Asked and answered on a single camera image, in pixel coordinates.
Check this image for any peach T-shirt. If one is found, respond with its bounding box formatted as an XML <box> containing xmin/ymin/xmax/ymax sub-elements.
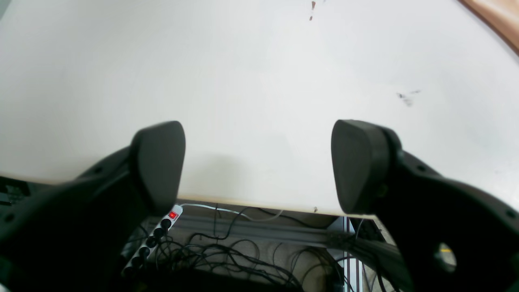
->
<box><xmin>460</xmin><ymin>0</ymin><xmax>519</xmax><ymax>55</ymax></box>

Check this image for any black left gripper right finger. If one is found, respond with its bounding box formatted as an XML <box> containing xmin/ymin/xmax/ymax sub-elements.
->
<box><xmin>330</xmin><ymin>120</ymin><xmax>519</xmax><ymax>292</ymax></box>

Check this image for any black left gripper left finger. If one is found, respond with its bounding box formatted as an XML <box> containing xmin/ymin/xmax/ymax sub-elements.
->
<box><xmin>1</xmin><ymin>121</ymin><xmax>186</xmax><ymax>292</ymax></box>

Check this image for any white power strip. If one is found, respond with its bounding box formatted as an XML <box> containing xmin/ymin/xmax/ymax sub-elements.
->
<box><xmin>121</xmin><ymin>204</ymin><xmax>183</xmax><ymax>278</ymax></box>

